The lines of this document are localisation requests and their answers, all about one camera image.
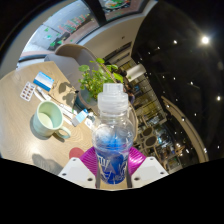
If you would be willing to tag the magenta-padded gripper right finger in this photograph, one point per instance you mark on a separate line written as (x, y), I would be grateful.
(148, 170)

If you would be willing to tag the pale green ceramic mug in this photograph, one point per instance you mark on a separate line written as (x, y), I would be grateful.
(48, 120)

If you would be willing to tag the small light blue box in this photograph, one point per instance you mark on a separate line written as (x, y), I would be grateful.
(80, 117)

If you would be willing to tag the blue white flat box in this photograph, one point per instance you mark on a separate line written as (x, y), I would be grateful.
(43, 81)

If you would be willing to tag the curved grey beige sofa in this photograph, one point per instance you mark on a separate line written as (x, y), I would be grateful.
(71, 58)

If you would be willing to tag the group of ceiling lights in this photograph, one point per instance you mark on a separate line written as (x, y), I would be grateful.
(205, 40)

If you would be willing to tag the clear blue-labelled water bottle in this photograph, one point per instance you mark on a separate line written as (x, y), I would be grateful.
(113, 133)

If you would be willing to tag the flat round red coaster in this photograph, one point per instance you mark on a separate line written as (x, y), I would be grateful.
(76, 153)

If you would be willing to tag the white green pen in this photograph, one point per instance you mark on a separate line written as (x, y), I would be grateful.
(66, 111)

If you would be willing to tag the pill blister pack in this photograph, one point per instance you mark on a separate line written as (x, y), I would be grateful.
(27, 91)

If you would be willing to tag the green potted plant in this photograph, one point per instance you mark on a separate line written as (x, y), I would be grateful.
(96, 78)

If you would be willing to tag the dark-framed window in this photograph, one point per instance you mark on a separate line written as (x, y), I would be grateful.
(73, 23)

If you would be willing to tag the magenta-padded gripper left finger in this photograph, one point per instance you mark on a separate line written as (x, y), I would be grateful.
(78, 170)

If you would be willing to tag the group of round-backed chairs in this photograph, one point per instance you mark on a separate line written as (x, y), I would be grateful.
(148, 140)

